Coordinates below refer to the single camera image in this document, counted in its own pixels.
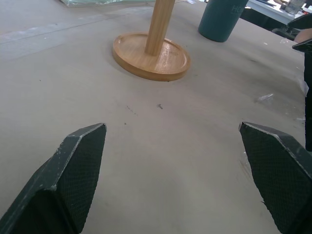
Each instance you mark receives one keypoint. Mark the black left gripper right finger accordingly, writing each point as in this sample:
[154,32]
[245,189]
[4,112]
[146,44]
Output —
[280,180]

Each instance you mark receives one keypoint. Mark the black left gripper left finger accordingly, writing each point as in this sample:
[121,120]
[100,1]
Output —
[61,185]

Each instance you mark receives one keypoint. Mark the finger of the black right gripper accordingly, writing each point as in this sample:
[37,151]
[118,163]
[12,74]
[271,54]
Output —
[303,21]
[308,73]

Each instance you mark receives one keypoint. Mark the teal cup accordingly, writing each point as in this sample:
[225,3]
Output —
[219,22]

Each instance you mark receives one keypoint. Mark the wooden stand with round base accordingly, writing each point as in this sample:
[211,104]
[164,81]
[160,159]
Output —
[153,56]

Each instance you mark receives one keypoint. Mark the clear plastic wrap piece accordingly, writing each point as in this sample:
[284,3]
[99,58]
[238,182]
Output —
[303,84]

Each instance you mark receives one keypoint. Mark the glass jar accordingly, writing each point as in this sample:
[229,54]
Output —
[293,6]

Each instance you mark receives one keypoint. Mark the black office chair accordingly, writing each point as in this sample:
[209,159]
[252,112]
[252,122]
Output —
[284,33]

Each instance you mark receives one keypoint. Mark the white desk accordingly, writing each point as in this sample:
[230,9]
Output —
[268,9]

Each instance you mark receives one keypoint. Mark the clear plastic scrap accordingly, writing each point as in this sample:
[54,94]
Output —
[264,97]

